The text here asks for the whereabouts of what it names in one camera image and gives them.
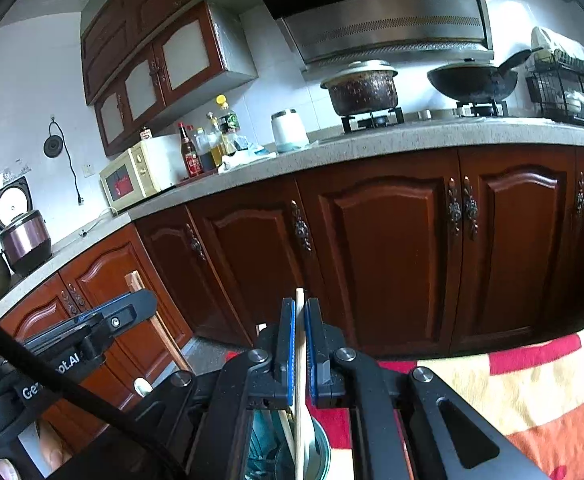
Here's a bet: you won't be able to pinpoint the grey stone countertop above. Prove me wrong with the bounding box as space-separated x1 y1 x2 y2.
0 116 584 321

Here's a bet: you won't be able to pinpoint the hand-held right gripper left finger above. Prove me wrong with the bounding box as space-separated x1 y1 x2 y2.
132 297 297 480

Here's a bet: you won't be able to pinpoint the white floral utensil holder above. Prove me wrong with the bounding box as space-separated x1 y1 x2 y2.
242 402 333 480

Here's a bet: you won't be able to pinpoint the dark cooking pot with lid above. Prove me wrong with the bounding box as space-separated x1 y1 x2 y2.
320 59 400 117

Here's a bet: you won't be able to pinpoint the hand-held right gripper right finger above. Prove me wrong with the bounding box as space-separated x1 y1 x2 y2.
304 297 553 480

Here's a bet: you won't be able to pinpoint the gas stove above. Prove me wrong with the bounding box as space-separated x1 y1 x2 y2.
342 100 510 133

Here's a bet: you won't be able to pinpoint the black round wall fixture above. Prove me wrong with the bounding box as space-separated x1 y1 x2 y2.
42 116 83 206

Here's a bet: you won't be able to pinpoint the white canister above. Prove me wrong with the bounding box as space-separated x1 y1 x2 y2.
271 109 310 153

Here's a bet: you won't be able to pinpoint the clear oil bottle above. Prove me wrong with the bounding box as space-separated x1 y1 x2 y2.
207 112 225 166

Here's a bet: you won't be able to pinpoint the dark sauce bottle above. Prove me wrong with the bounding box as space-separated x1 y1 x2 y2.
194 127 215 171

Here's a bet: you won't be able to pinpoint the steel range hood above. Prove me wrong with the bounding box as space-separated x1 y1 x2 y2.
244 0 495 73

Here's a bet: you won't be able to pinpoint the person's left hand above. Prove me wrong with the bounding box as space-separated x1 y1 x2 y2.
34 417 72 478

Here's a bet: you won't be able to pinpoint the oil bottle with yellow cap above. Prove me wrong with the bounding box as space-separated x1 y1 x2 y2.
215 95 240 156

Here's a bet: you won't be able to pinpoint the wooden wall cabinet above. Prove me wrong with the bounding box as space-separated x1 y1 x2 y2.
80 0 260 158

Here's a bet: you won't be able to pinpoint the wooden base cabinets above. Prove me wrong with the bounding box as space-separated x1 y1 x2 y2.
0 145 584 441

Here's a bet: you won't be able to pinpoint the black wok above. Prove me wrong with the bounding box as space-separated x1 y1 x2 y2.
426 46 544 103

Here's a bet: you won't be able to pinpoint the black cable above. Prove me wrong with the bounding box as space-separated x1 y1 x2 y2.
0 305 187 480

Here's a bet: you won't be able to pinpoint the checkered printed blanket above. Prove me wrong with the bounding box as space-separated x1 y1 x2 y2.
224 317 584 480

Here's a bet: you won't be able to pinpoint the sauce bottle with red label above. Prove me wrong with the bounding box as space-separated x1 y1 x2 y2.
178 122 203 178

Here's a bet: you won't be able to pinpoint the purple rice cooker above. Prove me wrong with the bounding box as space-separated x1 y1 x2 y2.
0 176 54 276

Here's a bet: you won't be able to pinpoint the cream microwave oven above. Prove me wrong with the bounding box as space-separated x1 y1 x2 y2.
99 135 183 213

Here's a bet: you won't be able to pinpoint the white cloth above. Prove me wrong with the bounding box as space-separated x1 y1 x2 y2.
219 147 277 173

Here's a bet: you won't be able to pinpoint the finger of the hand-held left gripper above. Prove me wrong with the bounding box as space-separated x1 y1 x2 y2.
22 290 159 361

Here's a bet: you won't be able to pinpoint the black dish rack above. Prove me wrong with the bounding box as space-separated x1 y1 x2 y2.
524 25 584 128

